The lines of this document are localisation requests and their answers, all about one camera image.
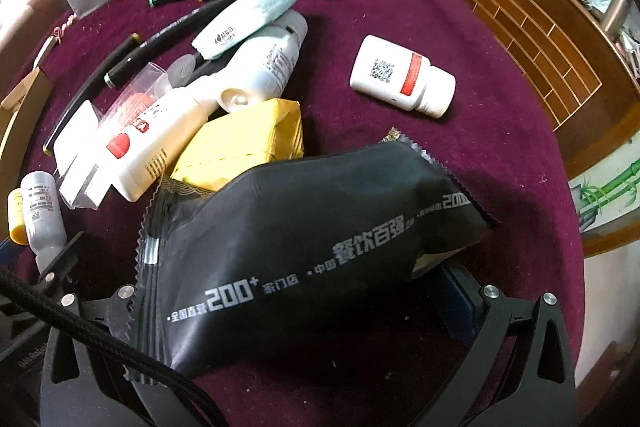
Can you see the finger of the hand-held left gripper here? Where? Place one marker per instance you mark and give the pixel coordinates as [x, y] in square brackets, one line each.
[60, 257]

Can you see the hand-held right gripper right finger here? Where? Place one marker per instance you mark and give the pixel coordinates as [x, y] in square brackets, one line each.
[457, 302]

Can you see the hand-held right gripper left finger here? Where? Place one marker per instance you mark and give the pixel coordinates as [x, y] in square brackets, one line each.
[90, 309]

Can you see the small grey clear-cap bottle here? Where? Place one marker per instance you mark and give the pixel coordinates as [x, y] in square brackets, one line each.
[42, 202]

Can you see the small white spray bottle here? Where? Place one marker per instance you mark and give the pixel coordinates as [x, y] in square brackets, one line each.
[150, 142]

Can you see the cardboard box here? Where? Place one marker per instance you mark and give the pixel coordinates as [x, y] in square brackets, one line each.
[20, 107]

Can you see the black snack packet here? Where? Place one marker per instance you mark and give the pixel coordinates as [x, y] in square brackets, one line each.
[310, 227]

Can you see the white red-label pill bottle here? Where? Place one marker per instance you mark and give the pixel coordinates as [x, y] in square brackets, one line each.
[385, 72]

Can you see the large white nozzle bottle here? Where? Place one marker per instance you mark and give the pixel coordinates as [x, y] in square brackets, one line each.
[265, 67]

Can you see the small yellow bottle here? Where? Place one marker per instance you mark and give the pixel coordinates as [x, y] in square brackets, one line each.
[17, 222]

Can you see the maroon velvet table cloth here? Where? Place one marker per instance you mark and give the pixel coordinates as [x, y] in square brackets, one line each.
[450, 157]

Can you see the bamboo picture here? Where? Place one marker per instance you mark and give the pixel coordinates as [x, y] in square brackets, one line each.
[610, 192]

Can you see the short black marker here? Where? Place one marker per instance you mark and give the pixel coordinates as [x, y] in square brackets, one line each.
[122, 62]

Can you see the yellow foil packet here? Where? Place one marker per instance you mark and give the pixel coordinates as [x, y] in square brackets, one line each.
[250, 132]

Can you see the long black flat package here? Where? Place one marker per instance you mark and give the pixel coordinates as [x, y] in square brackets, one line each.
[165, 32]

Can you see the wooden lattice footboard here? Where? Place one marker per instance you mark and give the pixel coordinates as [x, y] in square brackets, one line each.
[525, 32]

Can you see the pale green tissue pack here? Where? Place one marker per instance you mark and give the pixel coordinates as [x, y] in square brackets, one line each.
[240, 22]

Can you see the steel flask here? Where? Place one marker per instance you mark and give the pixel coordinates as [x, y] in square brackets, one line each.
[615, 9]

